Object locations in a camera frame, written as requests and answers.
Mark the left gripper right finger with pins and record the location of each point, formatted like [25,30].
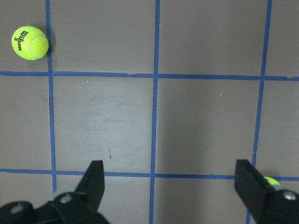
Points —
[254,191]

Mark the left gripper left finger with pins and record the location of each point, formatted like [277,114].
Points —
[91,186]

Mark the tennis ball near left base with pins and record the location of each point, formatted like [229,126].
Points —
[272,181]

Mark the outer tennis ball with logo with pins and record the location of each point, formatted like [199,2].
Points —
[30,43]

